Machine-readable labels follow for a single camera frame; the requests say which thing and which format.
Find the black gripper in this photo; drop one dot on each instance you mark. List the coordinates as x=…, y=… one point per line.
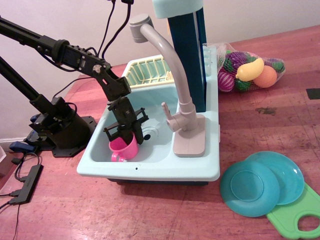
x=124, y=114

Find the pink plastic toy cup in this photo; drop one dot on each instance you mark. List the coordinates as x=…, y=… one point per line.
x=121, y=151

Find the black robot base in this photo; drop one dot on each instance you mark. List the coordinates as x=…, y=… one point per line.
x=58, y=127

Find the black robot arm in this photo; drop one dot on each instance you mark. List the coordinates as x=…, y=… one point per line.
x=79, y=59

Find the light blue toy sink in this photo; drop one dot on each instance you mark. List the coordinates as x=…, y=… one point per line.
x=156, y=160

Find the yellow dish rack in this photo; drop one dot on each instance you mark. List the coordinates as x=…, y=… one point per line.
x=147, y=72

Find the grey toy faucet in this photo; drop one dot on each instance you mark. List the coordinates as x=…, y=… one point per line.
x=188, y=126

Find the blue clamp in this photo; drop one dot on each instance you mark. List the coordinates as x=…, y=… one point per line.
x=19, y=147

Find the dark blue water tank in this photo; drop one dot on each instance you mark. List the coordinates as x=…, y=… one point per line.
x=186, y=23

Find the black usb hub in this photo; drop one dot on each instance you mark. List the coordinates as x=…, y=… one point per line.
x=25, y=194

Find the mesh bag of toys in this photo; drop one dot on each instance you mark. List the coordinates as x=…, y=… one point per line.
x=221, y=60

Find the yellow toy lemon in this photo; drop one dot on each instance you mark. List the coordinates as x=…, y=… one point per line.
x=249, y=71

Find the teal front plate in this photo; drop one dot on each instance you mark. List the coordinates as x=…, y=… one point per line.
x=249, y=189

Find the teal plate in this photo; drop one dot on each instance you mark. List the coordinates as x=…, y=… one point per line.
x=249, y=189
x=290, y=177

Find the orange toy fruit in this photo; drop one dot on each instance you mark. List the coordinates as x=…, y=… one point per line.
x=267, y=78

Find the teal rear plate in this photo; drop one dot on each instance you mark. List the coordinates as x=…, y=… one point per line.
x=290, y=177

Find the green cutting board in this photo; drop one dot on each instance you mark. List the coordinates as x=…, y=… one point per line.
x=285, y=218

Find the black tape patch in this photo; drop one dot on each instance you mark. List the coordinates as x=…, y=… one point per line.
x=313, y=93

